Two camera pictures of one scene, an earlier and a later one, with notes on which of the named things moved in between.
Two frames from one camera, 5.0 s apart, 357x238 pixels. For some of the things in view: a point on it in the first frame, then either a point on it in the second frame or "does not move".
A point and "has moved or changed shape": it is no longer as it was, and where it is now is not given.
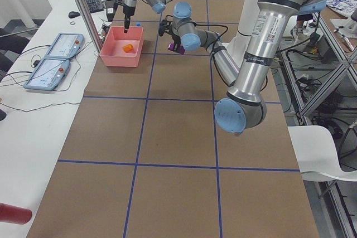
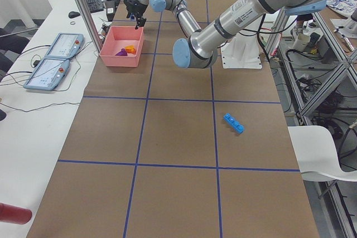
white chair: [316, 154] does not move
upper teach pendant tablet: [66, 45] does not move
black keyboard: [93, 0] does not move
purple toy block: [181, 49] has moved or changed shape
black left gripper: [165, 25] → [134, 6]
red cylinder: [14, 214] does not move
